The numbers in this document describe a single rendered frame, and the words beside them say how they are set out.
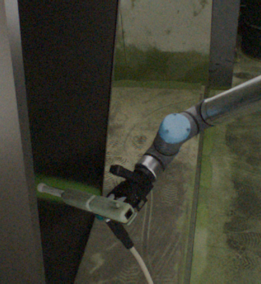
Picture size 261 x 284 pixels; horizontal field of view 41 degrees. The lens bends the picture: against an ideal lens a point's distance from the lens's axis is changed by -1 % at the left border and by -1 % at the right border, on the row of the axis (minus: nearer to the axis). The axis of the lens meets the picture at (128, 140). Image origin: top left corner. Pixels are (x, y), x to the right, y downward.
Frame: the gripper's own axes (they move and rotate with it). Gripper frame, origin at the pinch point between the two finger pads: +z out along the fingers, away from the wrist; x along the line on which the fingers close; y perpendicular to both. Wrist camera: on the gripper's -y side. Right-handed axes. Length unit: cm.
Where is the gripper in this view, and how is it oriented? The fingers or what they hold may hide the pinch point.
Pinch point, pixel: (104, 215)
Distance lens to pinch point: 108.1
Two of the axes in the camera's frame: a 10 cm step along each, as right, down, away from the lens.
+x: -6.8, -0.4, 7.3
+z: -5.8, 6.4, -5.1
